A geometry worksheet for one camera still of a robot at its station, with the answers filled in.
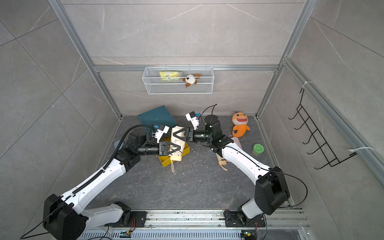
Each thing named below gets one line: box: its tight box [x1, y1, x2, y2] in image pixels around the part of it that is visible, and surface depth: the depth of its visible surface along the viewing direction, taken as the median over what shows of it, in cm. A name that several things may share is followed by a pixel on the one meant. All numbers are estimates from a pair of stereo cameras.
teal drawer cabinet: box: [138, 105, 178, 130], surface depth 92 cm
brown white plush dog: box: [182, 73, 201, 89], surface depth 87 cm
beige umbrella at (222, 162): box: [216, 153, 228, 172], surface depth 94 cm
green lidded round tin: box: [252, 143, 265, 156], surface depth 97 cm
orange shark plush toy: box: [231, 111, 251, 138], surface depth 109 cm
